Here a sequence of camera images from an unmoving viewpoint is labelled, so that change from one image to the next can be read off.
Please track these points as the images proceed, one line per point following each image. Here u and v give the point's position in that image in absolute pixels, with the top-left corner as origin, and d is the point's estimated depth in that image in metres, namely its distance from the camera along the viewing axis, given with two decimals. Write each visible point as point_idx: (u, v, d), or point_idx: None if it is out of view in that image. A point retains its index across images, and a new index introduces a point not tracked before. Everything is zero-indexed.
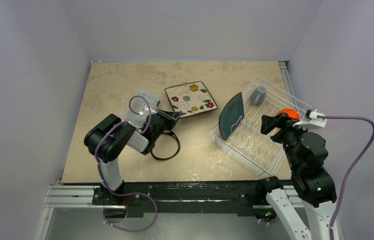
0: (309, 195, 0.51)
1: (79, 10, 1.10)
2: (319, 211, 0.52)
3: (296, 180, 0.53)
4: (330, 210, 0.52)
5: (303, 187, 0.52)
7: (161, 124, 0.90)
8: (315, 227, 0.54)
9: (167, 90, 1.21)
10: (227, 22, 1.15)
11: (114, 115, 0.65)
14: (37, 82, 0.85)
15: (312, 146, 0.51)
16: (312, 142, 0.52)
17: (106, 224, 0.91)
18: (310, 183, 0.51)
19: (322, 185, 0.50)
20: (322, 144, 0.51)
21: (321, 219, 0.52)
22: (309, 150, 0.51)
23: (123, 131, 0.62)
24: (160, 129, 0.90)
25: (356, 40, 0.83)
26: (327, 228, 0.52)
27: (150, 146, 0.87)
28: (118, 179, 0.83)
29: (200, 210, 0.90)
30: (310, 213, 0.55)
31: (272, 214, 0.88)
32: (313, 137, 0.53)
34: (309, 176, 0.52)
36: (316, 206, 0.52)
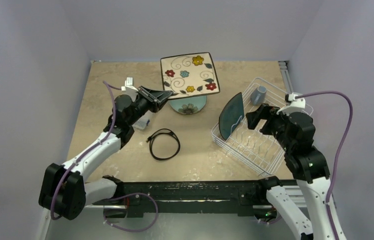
0: (303, 172, 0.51)
1: (79, 11, 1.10)
2: (314, 187, 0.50)
3: (288, 159, 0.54)
4: (325, 186, 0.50)
5: (296, 165, 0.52)
7: (141, 106, 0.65)
8: (311, 205, 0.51)
9: (165, 63, 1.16)
10: (227, 22, 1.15)
11: (53, 165, 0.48)
14: (37, 84, 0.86)
15: (299, 122, 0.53)
16: (299, 120, 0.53)
17: (106, 224, 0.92)
18: (302, 159, 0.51)
19: (314, 162, 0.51)
20: (310, 121, 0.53)
21: (317, 196, 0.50)
22: (297, 126, 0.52)
23: (69, 187, 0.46)
24: (142, 111, 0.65)
25: (355, 41, 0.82)
26: (323, 204, 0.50)
27: (126, 134, 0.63)
28: (109, 185, 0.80)
29: (200, 210, 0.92)
30: (305, 191, 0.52)
31: (272, 214, 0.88)
32: (300, 115, 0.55)
34: (300, 156, 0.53)
36: (310, 182, 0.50)
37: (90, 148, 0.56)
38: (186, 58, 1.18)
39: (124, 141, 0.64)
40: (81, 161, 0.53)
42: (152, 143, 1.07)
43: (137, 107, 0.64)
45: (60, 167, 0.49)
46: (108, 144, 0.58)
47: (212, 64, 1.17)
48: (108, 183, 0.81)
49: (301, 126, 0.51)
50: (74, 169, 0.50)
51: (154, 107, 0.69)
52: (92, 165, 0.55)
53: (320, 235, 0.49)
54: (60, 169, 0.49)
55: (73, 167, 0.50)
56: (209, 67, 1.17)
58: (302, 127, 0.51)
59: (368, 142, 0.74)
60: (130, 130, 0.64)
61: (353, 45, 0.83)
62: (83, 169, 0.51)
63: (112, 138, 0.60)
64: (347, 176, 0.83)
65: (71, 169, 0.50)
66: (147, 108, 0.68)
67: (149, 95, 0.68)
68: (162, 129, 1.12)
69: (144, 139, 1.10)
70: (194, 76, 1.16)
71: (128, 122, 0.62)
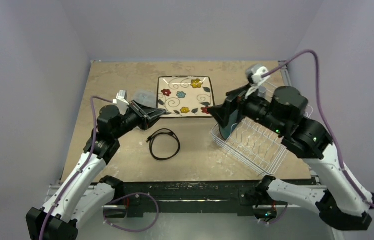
0: (311, 150, 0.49)
1: (79, 11, 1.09)
2: (328, 161, 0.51)
3: (289, 143, 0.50)
4: (334, 155, 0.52)
5: (300, 147, 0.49)
7: (128, 121, 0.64)
8: (328, 178, 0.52)
9: (162, 82, 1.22)
10: (227, 21, 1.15)
11: (31, 211, 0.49)
14: (37, 84, 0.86)
15: (290, 101, 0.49)
16: (289, 99, 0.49)
17: (106, 224, 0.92)
18: (304, 137, 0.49)
19: (315, 135, 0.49)
20: (297, 95, 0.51)
21: (333, 167, 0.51)
22: (292, 106, 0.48)
23: (51, 232, 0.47)
24: (130, 125, 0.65)
25: (355, 41, 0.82)
26: (340, 171, 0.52)
27: (111, 149, 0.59)
28: (106, 194, 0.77)
29: (200, 210, 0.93)
30: (319, 168, 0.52)
31: (272, 214, 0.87)
32: (284, 92, 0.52)
34: (299, 134, 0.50)
36: (323, 158, 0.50)
37: (70, 182, 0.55)
38: (186, 80, 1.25)
39: (109, 157, 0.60)
40: (61, 200, 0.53)
42: (152, 143, 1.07)
43: (125, 121, 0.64)
45: (40, 211, 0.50)
46: (89, 170, 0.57)
47: (210, 88, 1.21)
48: (105, 191, 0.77)
49: (294, 104, 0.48)
50: (55, 211, 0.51)
51: (144, 124, 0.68)
52: (77, 198, 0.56)
53: (346, 199, 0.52)
54: (40, 212, 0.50)
55: (53, 210, 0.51)
56: (207, 91, 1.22)
58: (296, 105, 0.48)
59: (368, 143, 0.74)
60: (115, 144, 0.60)
61: (353, 45, 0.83)
62: (63, 209, 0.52)
63: (93, 160, 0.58)
64: None
65: (52, 213, 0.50)
66: (136, 123, 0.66)
67: (140, 110, 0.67)
68: (163, 129, 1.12)
69: (144, 139, 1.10)
70: (190, 97, 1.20)
71: (114, 135, 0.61)
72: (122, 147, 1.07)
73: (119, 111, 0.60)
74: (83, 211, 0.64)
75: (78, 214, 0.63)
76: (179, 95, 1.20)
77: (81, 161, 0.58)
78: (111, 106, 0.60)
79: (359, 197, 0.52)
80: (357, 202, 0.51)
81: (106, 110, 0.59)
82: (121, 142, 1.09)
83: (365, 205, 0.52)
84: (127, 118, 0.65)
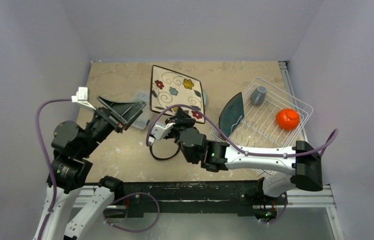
0: (219, 165, 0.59)
1: (79, 11, 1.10)
2: (231, 156, 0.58)
3: (206, 166, 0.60)
4: (232, 151, 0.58)
5: (214, 166, 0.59)
7: (98, 132, 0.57)
8: (250, 164, 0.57)
9: (156, 73, 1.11)
10: (227, 21, 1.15)
11: None
14: (37, 85, 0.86)
15: (192, 141, 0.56)
16: (191, 140, 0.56)
17: (106, 224, 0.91)
18: (212, 160, 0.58)
19: (215, 151, 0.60)
20: (196, 133, 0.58)
21: (240, 157, 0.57)
22: (196, 146, 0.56)
23: None
24: (101, 134, 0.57)
25: (355, 41, 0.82)
26: (247, 154, 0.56)
27: (80, 173, 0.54)
28: (105, 200, 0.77)
29: (200, 210, 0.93)
30: (237, 166, 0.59)
31: (272, 214, 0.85)
32: (186, 134, 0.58)
34: (208, 157, 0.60)
36: (226, 161, 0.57)
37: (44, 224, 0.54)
38: (179, 77, 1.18)
39: (77, 182, 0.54)
40: None
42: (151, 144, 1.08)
43: (94, 131, 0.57)
45: None
46: (60, 206, 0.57)
47: (201, 93, 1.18)
48: (103, 197, 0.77)
49: (198, 143, 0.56)
50: None
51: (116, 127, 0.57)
52: (57, 234, 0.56)
53: (276, 166, 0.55)
54: None
55: None
56: (197, 95, 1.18)
58: (198, 143, 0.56)
59: (368, 143, 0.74)
60: (85, 168, 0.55)
61: (352, 45, 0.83)
62: None
63: (61, 195, 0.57)
64: (348, 174, 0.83)
65: None
66: (108, 130, 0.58)
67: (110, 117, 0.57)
68: None
69: (143, 139, 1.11)
70: (181, 97, 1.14)
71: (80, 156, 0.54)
72: (121, 147, 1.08)
73: (78, 132, 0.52)
74: (82, 225, 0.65)
75: (78, 228, 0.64)
76: (172, 91, 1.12)
77: (49, 198, 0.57)
78: (72, 122, 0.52)
79: (280, 157, 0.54)
80: (281, 164, 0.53)
81: (64, 127, 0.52)
82: (121, 142, 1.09)
83: (292, 158, 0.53)
84: (95, 126, 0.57)
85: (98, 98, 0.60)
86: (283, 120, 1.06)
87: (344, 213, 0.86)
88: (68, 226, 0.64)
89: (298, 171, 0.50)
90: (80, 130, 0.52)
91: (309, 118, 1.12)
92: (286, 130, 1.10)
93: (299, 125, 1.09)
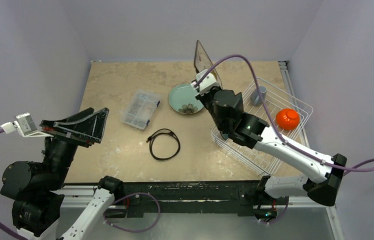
0: (249, 139, 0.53)
1: (78, 11, 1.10)
2: (267, 140, 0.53)
3: (233, 136, 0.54)
4: (271, 133, 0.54)
5: (242, 138, 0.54)
7: (60, 155, 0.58)
8: (280, 154, 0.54)
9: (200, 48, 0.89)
10: (227, 21, 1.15)
11: None
14: (37, 85, 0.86)
15: (227, 102, 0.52)
16: (225, 100, 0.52)
17: (106, 224, 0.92)
18: (243, 131, 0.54)
19: (250, 124, 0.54)
20: (232, 96, 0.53)
21: (276, 143, 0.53)
22: (229, 107, 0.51)
23: None
24: (62, 159, 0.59)
25: (355, 41, 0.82)
26: (284, 145, 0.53)
27: (45, 213, 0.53)
28: (105, 202, 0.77)
29: (200, 210, 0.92)
30: (266, 149, 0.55)
31: (272, 214, 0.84)
32: (223, 95, 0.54)
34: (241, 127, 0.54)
36: (260, 140, 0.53)
37: None
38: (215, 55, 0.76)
39: (45, 223, 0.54)
40: None
42: (152, 143, 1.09)
43: (55, 157, 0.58)
45: None
46: None
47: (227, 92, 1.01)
48: (103, 200, 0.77)
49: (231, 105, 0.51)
50: None
51: (85, 145, 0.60)
52: None
53: (307, 168, 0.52)
54: None
55: None
56: None
58: (232, 105, 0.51)
59: (367, 143, 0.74)
60: (51, 207, 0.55)
61: (352, 46, 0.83)
62: None
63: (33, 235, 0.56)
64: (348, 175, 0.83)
65: None
66: (68, 151, 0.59)
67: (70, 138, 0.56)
68: (162, 129, 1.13)
69: (143, 139, 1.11)
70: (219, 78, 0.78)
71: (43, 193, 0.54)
72: (122, 147, 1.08)
73: (32, 176, 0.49)
74: (83, 231, 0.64)
75: (78, 234, 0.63)
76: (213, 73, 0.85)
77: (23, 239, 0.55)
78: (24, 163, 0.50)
79: (317, 162, 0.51)
80: (315, 168, 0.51)
81: (16, 171, 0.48)
82: (121, 142, 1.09)
83: (328, 168, 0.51)
84: (55, 152, 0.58)
85: (58, 125, 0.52)
86: (283, 120, 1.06)
87: (344, 213, 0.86)
88: (69, 232, 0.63)
89: (330, 182, 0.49)
90: (34, 174, 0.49)
91: (309, 118, 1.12)
92: (286, 130, 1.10)
93: (299, 125, 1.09)
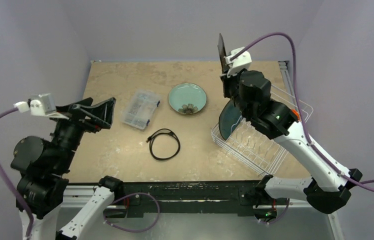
0: (275, 129, 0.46)
1: (79, 11, 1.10)
2: (292, 136, 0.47)
3: (255, 123, 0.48)
4: (299, 130, 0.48)
5: (266, 126, 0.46)
7: (68, 137, 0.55)
8: (299, 154, 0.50)
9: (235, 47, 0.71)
10: (227, 21, 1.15)
11: None
14: (37, 85, 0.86)
15: (253, 81, 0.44)
16: (252, 80, 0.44)
17: (106, 224, 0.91)
18: (269, 118, 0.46)
19: (279, 113, 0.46)
20: (262, 77, 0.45)
21: (301, 142, 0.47)
22: (255, 88, 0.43)
23: None
24: (70, 141, 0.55)
25: (355, 41, 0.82)
26: (308, 146, 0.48)
27: (51, 195, 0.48)
28: (105, 200, 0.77)
29: (200, 210, 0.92)
30: (287, 145, 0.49)
31: (272, 214, 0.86)
32: (251, 75, 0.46)
34: (266, 114, 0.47)
36: (286, 134, 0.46)
37: None
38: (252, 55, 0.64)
39: (49, 206, 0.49)
40: None
42: (152, 143, 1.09)
43: (64, 140, 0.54)
45: None
46: (38, 231, 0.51)
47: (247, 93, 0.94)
48: (103, 197, 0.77)
49: (258, 85, 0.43)
50: None
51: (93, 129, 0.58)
52: None
53: (322, 175, 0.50)
54: None
55: None
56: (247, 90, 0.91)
58: (259, 85, 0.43)
59: (368, 143, 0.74)
60: (57, 188, 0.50)
61: (351, 46, 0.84)
62: None
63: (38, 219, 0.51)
64: None
65: None
66: (78, 134, 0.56)
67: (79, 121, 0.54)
68: (162, 129, 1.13)
69: (143, 139, 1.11)
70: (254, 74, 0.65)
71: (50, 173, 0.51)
72: (121, 148, 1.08)
73: (43, 150, 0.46)
74: (82, 225, 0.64)
75: (78, 228, 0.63)
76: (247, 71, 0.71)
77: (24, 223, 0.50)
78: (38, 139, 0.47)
79: (334, 171, 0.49)
80: (331, 177, 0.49)
81: (28, 145, 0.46)
82: (120, 142, 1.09)
83: (343, 180, 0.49)
84: (63, 134, 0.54)
85: (79, 108, 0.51)
86: None
87: (345, 213, 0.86)
88: (68, 226, 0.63)
89: (341, 194, 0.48)
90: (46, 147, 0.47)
91: (309, 118, 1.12)
92: None
93: None
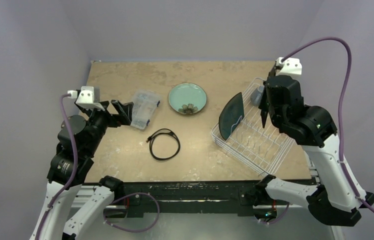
0: (312, 136, 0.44)
1: (79, 12, 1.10)
2: (326, 150, 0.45)
3: (288, 128, 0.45)
4: (335, 143, 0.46)
5: (302, 131, 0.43)
7: (97, 125, 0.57)
8: (323, 166, 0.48)
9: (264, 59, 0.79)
10: (227, 22, 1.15)
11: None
14: (37, 85, 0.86)
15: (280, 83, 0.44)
16: (279, 82, 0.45)
17: (106, 224, 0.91)
18: (306, 122, 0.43)
19: (318, 120, 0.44)
20: (289, 79, 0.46)
21: (332, 158, 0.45)
22: (282, 89, 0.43)
23: None
24: (99, 130, 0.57)
25: (355, 41, 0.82)
26: (338, 164, 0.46)
27: (80, 170, 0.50)
28: (105, 199, 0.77)
29: (200, 210, 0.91)
30: (315, 155, 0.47)
31: (272, 214, 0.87)
32: (277, 77, 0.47)
34: (298, 119, 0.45)
36: (321, 146, 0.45)
37: (43, 220, 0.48)
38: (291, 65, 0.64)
39: (78, 179, 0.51)
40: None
42: (152, 144, 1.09)
43: (94, 126, 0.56)
45: None
46: (60, 204, 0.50)
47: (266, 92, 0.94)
48: (103, 196, 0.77)
49: (285, 86, 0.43)
50: None
51: (116, 123, 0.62)
52: (57, 230, 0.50)
53: (340, 193, 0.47)
54: None
55: None
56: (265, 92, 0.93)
58: (286, 86, 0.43)
59: (370, 143, 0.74)
60: (87, 165, 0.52)
61: (351, 46, 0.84)
62: None
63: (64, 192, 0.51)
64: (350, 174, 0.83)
65: None
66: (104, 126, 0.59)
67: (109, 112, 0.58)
68: (162, 129, 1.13)
69: (143, 139, 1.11)
70: None
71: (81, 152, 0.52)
72: (122, 148, 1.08)
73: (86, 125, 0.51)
74: (81, 223, 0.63)
75: (77, 226, 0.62)
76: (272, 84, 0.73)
77: (49, 194, 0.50)
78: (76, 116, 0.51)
79: (354, 194, 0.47)
80: (349, 198, 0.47)
81: (73, 121, 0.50)
82: (120, 142, 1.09)
83: (357, 203, 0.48)
84: (94, 121, 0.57)
85: (117, 103, 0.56)
86: None
87: None
88: (68, 224, 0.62)
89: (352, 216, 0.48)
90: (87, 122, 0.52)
91: None
92: None
93: None
